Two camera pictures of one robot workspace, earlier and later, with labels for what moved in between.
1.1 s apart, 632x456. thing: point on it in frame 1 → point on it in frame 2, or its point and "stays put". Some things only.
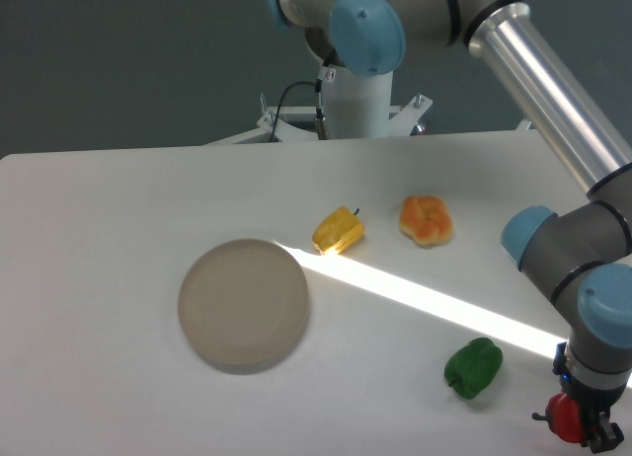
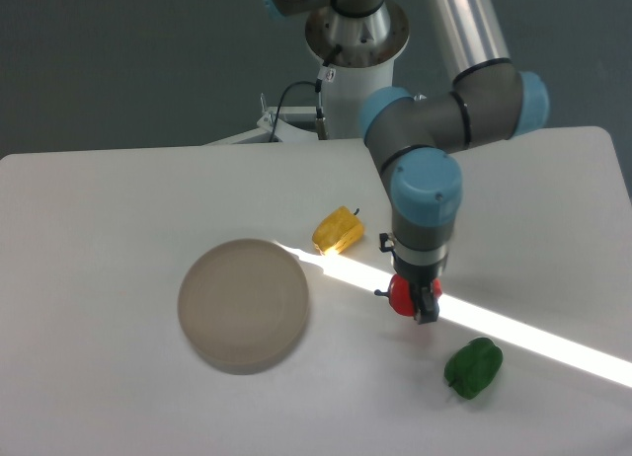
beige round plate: x=243 y=306 stays put
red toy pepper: x=564 y=418 → x=401 y=294
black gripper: x=593 y=404 → x=420 y=267
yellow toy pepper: x=338 y=232 stays put
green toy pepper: x=470 y=368 stays put
